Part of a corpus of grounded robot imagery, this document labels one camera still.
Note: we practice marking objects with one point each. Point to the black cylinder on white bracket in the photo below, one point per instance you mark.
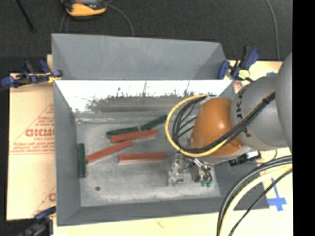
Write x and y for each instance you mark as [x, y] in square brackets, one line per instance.
[237, 161]

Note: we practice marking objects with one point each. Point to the pale board with red print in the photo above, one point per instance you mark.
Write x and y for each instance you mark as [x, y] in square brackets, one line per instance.
[29, 122]

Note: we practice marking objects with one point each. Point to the dark green flat block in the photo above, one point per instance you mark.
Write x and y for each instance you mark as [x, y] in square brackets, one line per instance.
[153, 123]
[82, 160]
[122, 132]

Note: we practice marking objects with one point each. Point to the red-brown flat block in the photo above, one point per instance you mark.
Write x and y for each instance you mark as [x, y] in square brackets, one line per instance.
[109, 151]
[134, 135]
[142, 157]

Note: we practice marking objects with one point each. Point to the grey metal bin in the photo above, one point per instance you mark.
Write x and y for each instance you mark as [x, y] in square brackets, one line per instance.
[137, 181]

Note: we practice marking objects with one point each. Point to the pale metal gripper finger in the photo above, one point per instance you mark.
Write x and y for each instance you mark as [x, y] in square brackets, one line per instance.
[179, 160]
[176, 178]

